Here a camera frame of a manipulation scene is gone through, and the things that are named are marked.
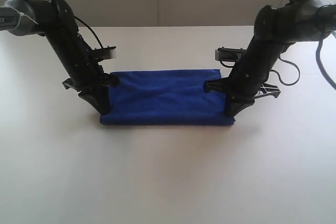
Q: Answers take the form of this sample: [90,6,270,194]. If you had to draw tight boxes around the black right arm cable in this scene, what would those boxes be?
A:
[271,0,336,90]

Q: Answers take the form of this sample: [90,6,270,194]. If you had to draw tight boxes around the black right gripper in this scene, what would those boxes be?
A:
[204,37,286,117]

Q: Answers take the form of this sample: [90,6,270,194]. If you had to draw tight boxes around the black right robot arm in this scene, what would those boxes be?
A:
[204,0,335,117]

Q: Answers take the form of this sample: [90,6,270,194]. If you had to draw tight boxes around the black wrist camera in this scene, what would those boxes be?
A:
[215,47,246,68]
[92,46,117,62]

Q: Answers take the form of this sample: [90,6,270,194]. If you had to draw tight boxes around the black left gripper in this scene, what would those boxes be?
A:
[51,35,121,115]

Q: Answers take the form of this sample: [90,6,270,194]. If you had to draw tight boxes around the blue towel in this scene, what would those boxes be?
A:
[100,69,235,126]

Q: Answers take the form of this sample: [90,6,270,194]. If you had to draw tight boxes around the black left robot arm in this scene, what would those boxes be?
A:
[1,0,120,115]

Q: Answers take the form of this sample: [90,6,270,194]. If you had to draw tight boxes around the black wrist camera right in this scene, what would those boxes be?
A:
[215,47,246,68]

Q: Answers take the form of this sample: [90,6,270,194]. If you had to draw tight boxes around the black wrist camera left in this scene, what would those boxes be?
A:
[92,46,117,62]

